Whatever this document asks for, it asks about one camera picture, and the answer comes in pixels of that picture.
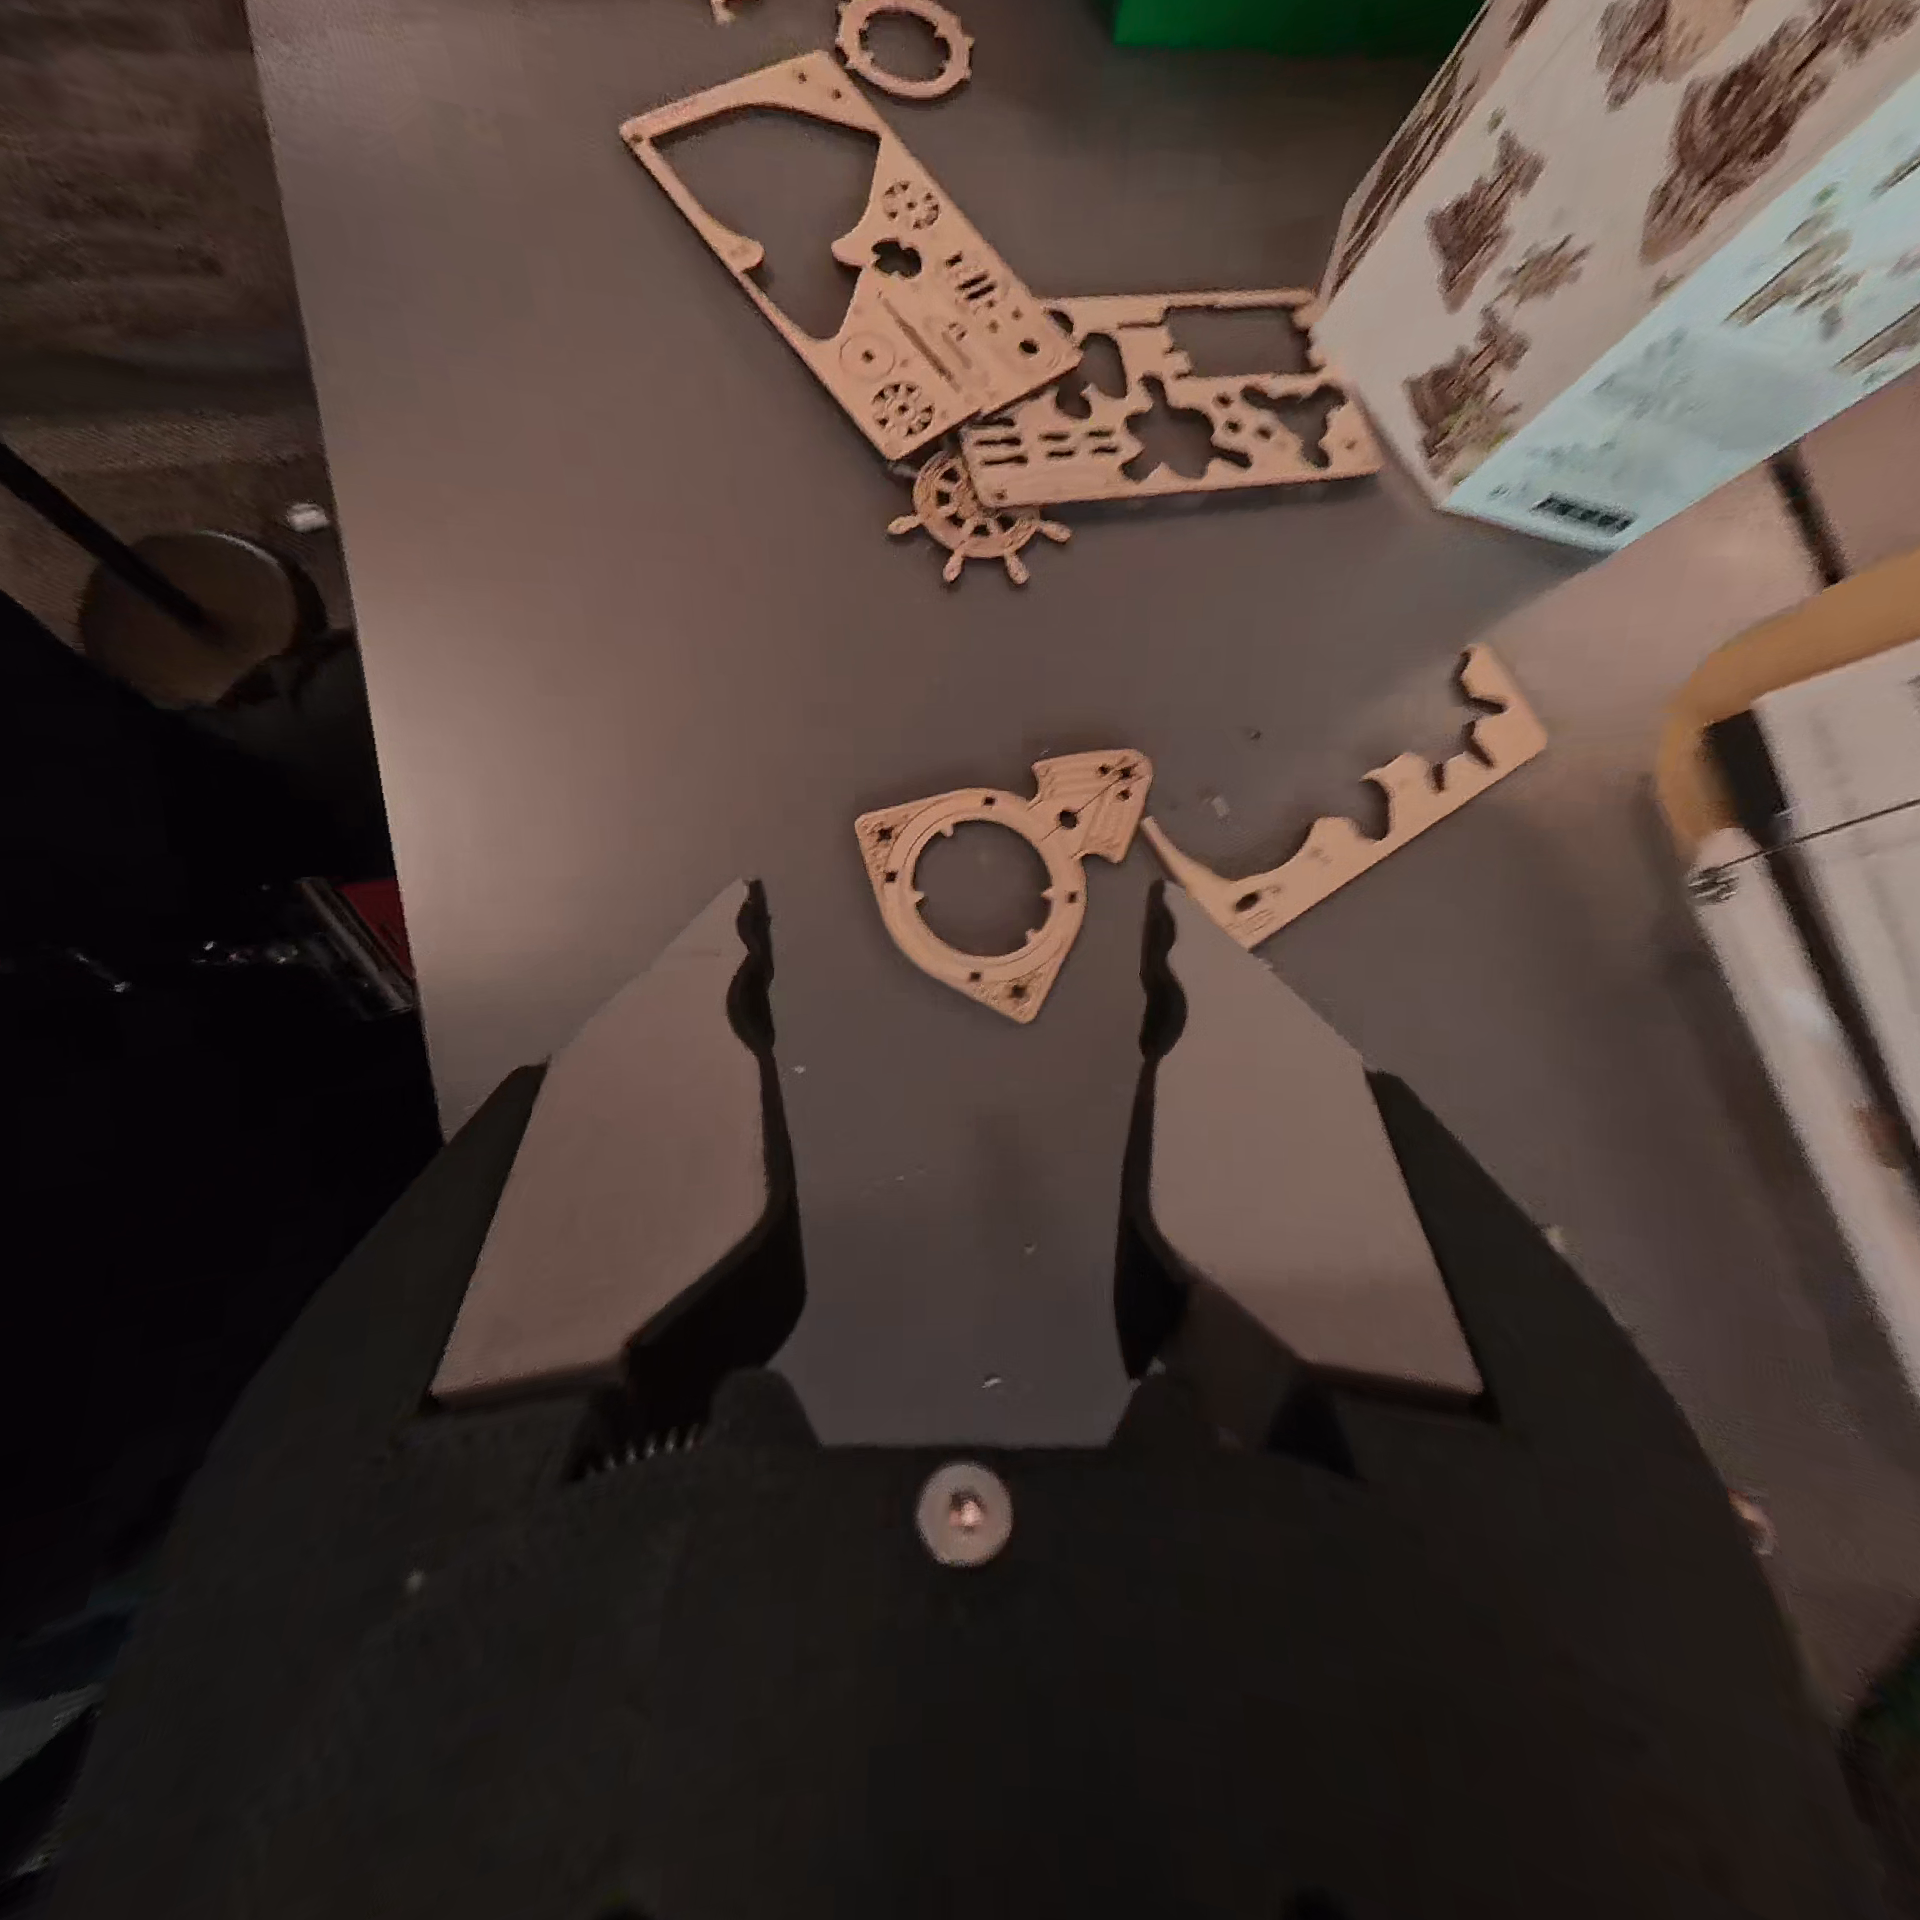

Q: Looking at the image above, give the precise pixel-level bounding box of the green plastic bin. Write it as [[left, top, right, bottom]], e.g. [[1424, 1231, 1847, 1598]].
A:
[[1111, 0, 1487, 50]]

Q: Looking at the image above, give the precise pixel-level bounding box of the wooden sheet with rectangular cutout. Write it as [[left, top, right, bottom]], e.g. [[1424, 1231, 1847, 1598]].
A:
[[959, 288, 1384, 513]]

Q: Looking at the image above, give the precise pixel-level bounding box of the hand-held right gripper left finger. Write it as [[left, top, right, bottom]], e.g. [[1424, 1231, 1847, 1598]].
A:
[[427, 878, 811, 1411]]

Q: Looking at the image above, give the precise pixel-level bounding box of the wooden ship wheel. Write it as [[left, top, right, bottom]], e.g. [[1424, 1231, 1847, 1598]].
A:
[[887, 449, 1076, 586]]

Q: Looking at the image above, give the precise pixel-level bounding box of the wooden gear ring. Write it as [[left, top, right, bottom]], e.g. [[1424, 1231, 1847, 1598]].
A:
[[835, 0, 978, 104]]

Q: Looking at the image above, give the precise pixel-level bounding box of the white printed kit box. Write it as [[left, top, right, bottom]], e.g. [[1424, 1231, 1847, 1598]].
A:
[[1315, 0, 1920, 552]]

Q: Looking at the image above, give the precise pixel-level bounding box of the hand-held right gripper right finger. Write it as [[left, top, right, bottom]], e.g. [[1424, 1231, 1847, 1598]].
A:
[[1114, 880, 1487, 1402]]

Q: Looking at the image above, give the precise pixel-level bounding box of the wooden sheet with large cutouts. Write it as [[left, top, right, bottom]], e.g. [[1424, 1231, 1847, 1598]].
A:
[[619, 53, 1085, 464]]

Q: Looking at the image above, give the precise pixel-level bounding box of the wavy wooden sheet offcut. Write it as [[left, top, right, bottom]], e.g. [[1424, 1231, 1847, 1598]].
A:
[[1140, 643, 1551, 951]]

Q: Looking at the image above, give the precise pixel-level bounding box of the black round stand base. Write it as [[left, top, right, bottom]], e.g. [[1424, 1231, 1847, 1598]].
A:
[[82, 528, 330, 710]]

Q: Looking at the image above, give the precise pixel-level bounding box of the instruction sheet on stand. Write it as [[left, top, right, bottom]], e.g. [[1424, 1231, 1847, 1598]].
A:
[[1655, 550, 1920, 1352]]

